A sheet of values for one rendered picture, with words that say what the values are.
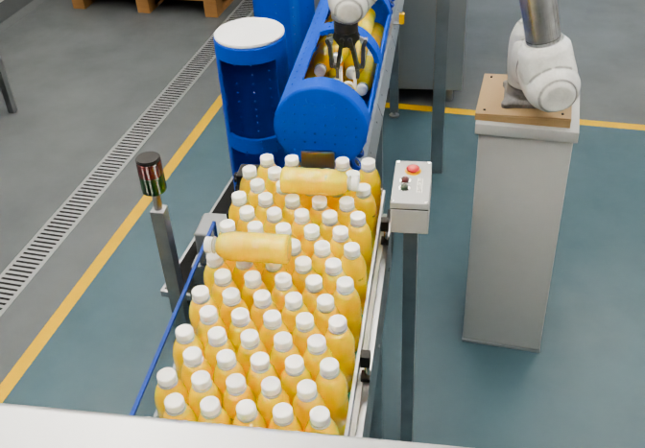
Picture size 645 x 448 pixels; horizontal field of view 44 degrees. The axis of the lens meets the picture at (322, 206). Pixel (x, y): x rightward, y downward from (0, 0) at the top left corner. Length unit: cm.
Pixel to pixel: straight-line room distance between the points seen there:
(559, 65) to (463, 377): 129
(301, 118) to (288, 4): 135
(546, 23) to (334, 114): 65
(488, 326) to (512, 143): 83
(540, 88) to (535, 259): 78
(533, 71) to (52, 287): 232
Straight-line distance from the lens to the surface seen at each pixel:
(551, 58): 236
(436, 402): 301
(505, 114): 260
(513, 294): 303
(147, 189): 205
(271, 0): 366
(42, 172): 454
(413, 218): 208
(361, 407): 183
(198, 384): 164
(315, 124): 238
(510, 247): 288
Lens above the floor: 231
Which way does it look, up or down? 36 degrees down
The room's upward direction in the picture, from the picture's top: 4 degrees counter-clockwise
